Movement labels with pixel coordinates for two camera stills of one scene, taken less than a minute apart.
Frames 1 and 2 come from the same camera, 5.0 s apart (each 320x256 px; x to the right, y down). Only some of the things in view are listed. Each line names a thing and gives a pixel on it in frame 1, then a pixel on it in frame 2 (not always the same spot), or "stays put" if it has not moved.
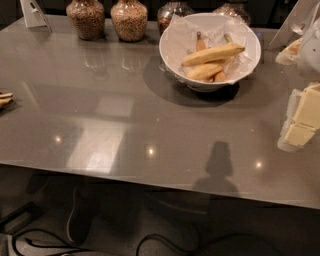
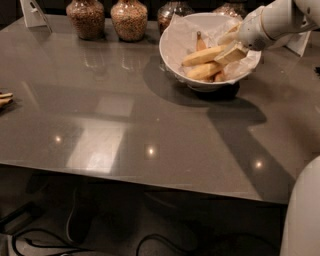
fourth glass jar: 234,9 stays put
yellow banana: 213,54 stays put
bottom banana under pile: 220,77 stays put
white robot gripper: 310,53 to 254,32
